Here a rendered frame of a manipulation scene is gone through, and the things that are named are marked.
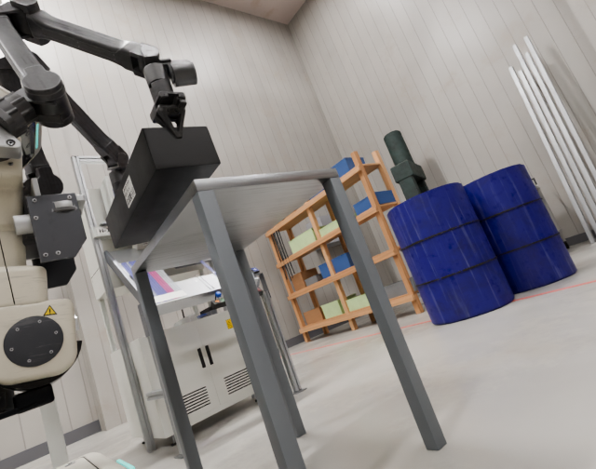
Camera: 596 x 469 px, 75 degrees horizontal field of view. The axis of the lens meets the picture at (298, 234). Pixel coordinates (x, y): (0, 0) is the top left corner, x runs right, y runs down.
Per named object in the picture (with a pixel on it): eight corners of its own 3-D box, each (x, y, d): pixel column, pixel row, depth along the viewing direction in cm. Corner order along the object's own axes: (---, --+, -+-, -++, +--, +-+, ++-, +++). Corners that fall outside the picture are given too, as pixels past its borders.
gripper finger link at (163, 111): (185, 147, 103) (175, 116, 104) (195, 132, 97) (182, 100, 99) (160, 148, 99) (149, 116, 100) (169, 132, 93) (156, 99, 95)
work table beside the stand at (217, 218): (318, 561, 73) (193, 179, 88) (195, 498, 126) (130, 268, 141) (447, 443, 100) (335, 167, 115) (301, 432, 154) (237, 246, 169)
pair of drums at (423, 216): (592, 263, 310) (537, 157, 328) (507, 313, 239) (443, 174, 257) (503, 287, 376) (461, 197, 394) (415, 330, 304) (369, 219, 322)
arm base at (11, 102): (-25, 127, 85) (-32, 92, 76) (6, 109, 90) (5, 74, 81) (10, 154, 87) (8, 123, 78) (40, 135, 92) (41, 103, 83)
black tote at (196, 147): (115, 248, 135) (105, 220, 136) (163, 238, 145) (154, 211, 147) (155, 169, 91) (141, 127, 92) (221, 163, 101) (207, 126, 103)
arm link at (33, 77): (-15, 39, 107) (-34, 0, 99) (39, 31, 114) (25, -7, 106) (45, 132, 90) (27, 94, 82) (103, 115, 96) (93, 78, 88)
